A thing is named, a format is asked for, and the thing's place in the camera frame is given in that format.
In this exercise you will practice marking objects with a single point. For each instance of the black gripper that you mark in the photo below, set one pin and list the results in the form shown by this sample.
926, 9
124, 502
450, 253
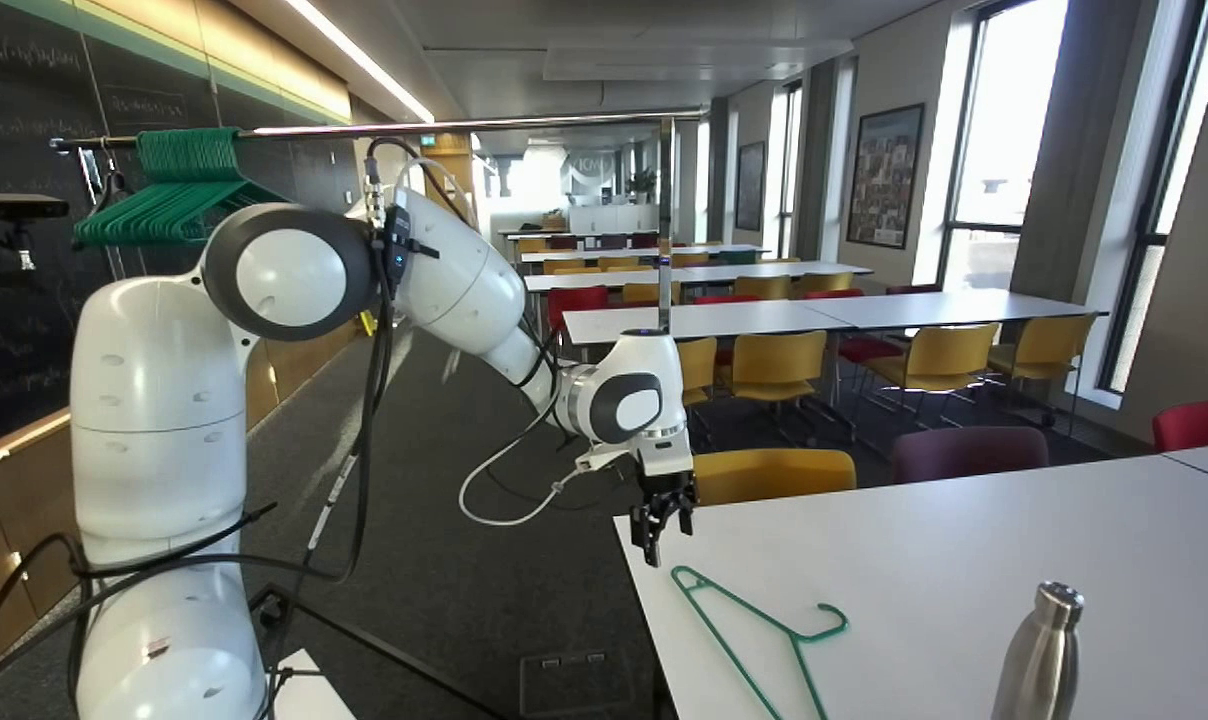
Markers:
666, 498

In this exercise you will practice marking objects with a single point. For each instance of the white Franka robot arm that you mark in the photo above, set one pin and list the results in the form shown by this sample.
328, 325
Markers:
157, 402

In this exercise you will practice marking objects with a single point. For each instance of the yellow chair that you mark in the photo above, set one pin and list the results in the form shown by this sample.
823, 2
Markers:
827, 287
762, 290
1044, 351
948, 356
636, 292
776, 365
700, 374
776, 478

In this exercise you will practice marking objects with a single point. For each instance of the red chair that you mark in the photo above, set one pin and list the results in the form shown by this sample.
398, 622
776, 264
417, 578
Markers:
871, 351
1199, 426
577, 304

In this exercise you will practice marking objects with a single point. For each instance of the long white table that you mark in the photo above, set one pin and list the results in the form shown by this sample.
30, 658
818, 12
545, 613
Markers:
686, 277
818, 321
630, 253

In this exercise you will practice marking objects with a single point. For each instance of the metal clothes rack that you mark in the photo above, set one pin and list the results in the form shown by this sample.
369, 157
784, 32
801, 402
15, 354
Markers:
666, 241

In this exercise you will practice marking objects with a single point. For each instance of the white work table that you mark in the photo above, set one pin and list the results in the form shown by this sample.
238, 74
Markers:
967, 573

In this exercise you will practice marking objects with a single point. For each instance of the purple chair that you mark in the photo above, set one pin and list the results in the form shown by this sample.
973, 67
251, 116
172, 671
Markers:
968, 453

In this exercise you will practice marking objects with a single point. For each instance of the tall glass window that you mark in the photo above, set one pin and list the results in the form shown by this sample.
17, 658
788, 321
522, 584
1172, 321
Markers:
1009, 132
1199, 122
781, 175

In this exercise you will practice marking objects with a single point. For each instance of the white robot stand top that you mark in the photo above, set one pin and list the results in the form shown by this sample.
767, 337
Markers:
310, 692

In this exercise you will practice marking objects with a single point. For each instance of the stainless steel water bottle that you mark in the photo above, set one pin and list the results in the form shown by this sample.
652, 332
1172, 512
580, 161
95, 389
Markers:
1037, 667

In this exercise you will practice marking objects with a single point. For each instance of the wooden door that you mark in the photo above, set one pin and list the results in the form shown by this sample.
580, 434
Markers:
455, 165

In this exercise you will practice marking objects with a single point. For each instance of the ceiling light strip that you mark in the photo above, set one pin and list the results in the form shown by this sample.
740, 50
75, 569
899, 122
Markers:
367, 61

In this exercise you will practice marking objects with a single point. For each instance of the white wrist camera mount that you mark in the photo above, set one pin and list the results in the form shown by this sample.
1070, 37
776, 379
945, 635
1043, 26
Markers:
607, 456

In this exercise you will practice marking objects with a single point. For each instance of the large framed wall picture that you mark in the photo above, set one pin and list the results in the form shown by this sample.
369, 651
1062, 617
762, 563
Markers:
885, 183

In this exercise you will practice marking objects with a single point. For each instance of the black chalkboard wall panel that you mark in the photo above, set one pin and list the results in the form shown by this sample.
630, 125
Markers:
17, 82

